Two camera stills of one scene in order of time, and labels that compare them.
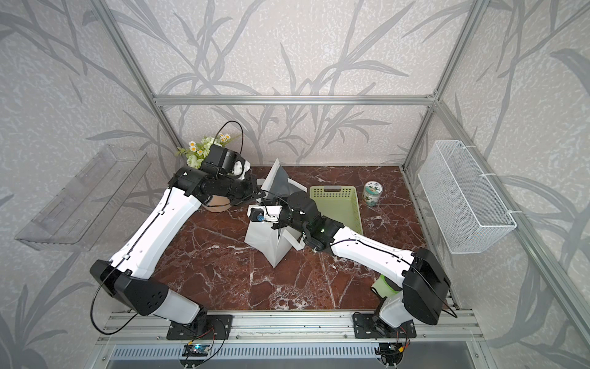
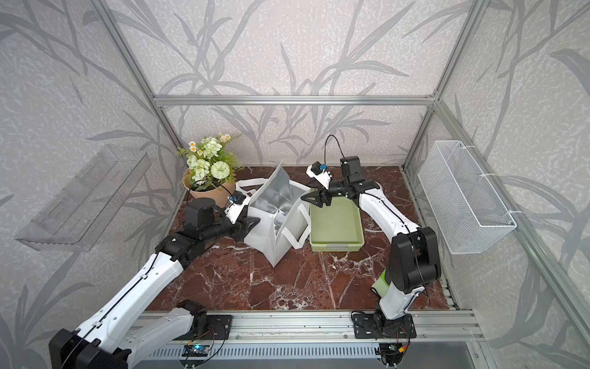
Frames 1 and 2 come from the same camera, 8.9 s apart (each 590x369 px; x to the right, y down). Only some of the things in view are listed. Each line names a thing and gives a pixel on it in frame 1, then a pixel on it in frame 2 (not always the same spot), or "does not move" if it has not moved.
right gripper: (287, 201) to (319, 197)
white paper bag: (262, 236) does not move
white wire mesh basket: (469, 214) does not move
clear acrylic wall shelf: (75, 218) does not move
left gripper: (252, 192) to (240, 231)
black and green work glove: (386, 287) does not move
